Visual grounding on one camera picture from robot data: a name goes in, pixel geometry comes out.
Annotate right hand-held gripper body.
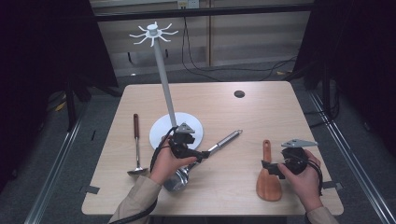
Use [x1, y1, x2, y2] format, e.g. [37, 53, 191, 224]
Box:
[280, 138, 318, 175]

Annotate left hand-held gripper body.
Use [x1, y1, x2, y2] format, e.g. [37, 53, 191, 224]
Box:
[169, 121, 200, 160]

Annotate wooden rice paddle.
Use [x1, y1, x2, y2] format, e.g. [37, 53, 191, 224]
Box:
[256, 139, 283, 203]

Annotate large steel spoon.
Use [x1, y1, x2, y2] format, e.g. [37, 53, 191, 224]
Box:
[163, 129, 243, 192]

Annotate wooden-handled steel ladle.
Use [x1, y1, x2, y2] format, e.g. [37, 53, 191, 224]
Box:
[126, 113, 149, 177]

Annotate white utensil rack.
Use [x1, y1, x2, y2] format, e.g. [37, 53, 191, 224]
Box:
[129, 21, 205, 150]

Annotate person's right hand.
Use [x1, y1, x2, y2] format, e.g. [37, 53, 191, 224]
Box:
[277, 148, 323, 213]

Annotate person's left hand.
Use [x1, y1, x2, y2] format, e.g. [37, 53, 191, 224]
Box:
[149, 136, 198, 186]

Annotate black stand leg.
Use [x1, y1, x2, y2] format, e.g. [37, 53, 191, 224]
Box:
[64, 77, 78, 132]

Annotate black curtain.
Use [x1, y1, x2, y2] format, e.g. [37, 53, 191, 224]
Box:
[293, 0, 396, 157]
[0, 0, 120, 190]

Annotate black horizontal bar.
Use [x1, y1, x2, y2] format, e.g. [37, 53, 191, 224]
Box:
[92, 3, 316, 22]

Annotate right hand-held gripper black cable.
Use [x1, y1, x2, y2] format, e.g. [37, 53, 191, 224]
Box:
[303, 155, 324, 197]

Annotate hand-held gripper black cable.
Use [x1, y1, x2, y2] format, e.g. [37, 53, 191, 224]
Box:
[108, 125, 176, 224]
[303, 155, 324, 197]

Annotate metal floor rail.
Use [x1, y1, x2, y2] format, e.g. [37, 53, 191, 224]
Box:
[307, 90, 396, 224]
[24, 102, 85, 224]

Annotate left hand-held gripper black cable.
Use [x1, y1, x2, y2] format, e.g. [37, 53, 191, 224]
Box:
[108, 125, 176, 224]

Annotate black background cables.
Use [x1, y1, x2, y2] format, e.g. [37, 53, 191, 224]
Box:
[181, 17, 298, 82]

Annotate white wall socket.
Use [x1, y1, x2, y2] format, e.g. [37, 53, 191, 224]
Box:
[177, 0, 200, 9]

